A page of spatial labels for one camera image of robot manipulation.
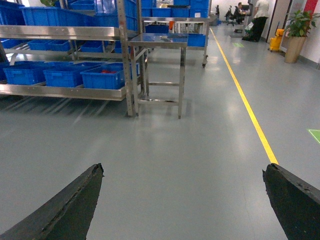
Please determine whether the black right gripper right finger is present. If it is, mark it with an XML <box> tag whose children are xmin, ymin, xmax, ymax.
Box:
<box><xmin>262</xmin><ymin>163</ymin><xmax>320</xmax><ymax>240</ymax></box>

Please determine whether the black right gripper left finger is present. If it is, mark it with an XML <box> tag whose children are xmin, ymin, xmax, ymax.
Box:
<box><xmin>0</xmin><ymin>163</ymin><xmax>104</xmax><ymax>240</ymax></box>

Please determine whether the empty blue bin middle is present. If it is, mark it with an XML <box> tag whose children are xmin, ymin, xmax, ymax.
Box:
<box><xmin>43</xmin><ymin>62</ymin><xmax>103</xmax><ymax>88</ymax></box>

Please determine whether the empty blue bin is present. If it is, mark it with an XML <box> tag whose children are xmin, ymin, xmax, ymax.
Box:
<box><xmin>2</xmin><ymin>61</ymin><xmax>66</xmax><ymax>86</ymax></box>
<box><xmin>43</xmin><ymin>62</ymin><xmax>103</xmax><ymax>88</ymax></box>

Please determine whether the blue bin with red parts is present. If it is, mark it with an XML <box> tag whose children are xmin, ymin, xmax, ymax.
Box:
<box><xmin>80</xmin><ymin>62</ymin><xmax>125</xmax><ymax>90</ymax></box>

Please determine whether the empty blue bin left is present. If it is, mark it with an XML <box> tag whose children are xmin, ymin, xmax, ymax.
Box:
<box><xmin>2</xmin><ymin>61</ymin><xmax>66</xmax><ymax>86</ymax></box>

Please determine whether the large blue bin upper left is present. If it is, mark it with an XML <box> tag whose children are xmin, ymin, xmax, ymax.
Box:
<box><xmin>19</xmin><ymin>7</ymin><xmax>119</xmax><ymax>28</ymax></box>

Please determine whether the red bagged parts pile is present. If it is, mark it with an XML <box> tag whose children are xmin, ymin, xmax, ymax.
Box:
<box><xmin>101</xmin><ymin>69</ymin><xmax>117</xmax><ymax>74</ymax></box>

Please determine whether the yellow mop bucket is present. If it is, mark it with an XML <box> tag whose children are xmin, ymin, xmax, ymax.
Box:
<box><xmin>268</xmin><ymin>29</ymin><xmax>285</xmax><ymax>52</ymax></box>

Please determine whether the steel shelving rack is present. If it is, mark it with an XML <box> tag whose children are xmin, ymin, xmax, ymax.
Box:
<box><xmin>0</xmin><ymin>0</ymin><xmax>143</xmax><ymax>116</ymax></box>

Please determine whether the potted plant in tan pot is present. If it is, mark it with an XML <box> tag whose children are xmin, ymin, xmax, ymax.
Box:
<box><xmin>284</xmin><ymin>10</ymin><xmax>320</xmax><ymax>64</ymax></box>

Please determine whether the steel side table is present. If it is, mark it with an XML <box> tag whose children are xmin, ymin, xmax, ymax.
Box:
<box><xmin>128</xmin><ymin>33</ymin><xmax>188</xmax><ymax>119</ymax></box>

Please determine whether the standing person white shirt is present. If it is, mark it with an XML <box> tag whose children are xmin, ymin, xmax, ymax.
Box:
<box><xmin>251</xmin><ymin>0</ymin><xmax>270</xmax><ymax>42</ymax></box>

